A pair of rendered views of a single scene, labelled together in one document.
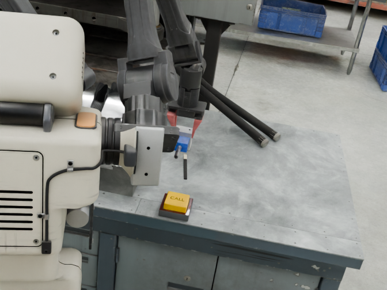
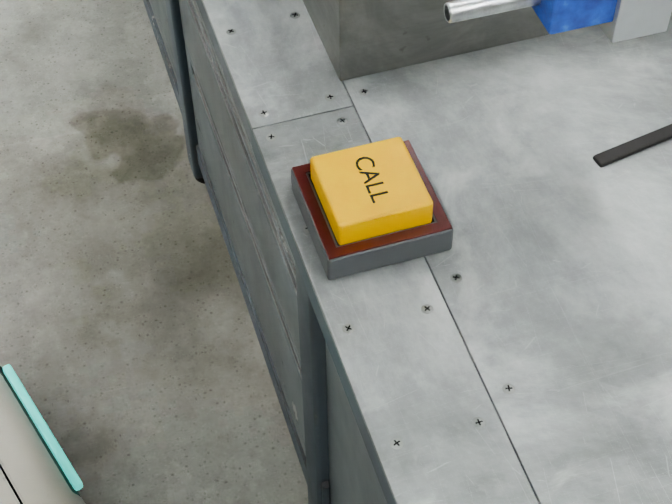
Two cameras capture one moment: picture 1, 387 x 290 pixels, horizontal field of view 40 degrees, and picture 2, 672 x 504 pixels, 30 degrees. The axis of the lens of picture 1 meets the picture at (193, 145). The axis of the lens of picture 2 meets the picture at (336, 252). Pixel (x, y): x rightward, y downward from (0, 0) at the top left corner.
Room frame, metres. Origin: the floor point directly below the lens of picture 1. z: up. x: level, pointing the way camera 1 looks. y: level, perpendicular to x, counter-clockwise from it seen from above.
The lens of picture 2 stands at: (0.94, -0.45, 1.39)
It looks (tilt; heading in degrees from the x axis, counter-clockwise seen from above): 51 degrees down; 69
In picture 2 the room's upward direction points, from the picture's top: 1 degrees counter-clockwise
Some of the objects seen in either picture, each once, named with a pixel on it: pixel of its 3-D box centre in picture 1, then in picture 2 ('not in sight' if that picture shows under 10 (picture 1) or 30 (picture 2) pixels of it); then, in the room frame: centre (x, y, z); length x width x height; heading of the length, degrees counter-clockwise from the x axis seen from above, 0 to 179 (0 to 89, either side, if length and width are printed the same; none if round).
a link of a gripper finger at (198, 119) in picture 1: (189, 121); not in sight; (1.31, 0.02, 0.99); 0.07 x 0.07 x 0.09; 85
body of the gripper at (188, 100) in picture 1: (188, 97); not in sight; (1.31, 0.03, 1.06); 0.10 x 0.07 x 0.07; 85
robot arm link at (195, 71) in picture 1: (190, 75); not in sight; (1.31, 0.03, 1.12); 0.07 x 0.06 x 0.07; 175
